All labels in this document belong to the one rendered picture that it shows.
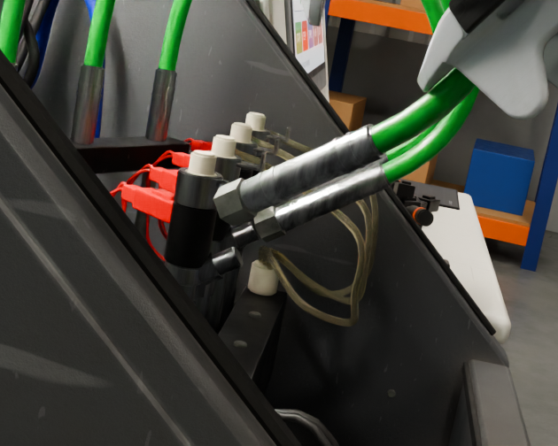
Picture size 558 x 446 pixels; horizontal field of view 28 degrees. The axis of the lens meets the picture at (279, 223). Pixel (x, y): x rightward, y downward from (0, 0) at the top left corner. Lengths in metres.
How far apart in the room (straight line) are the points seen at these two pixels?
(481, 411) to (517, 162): 5.24
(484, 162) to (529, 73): 5.63
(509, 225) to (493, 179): 0.31
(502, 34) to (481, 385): 0.52
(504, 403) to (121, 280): 0.62
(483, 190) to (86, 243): 5.82
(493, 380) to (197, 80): 0.37
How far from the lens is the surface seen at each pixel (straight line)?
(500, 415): 0.90
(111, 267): 0.34
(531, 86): 0.48
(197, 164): 0.68
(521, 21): 0.48
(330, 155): 0.55
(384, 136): 0.54
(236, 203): 0.57
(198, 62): 1.00
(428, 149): 0.75
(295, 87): 0.98
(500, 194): 6.14
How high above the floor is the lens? 1.25
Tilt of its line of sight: 12 degrees down
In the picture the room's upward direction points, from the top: 11 degrees clockwise
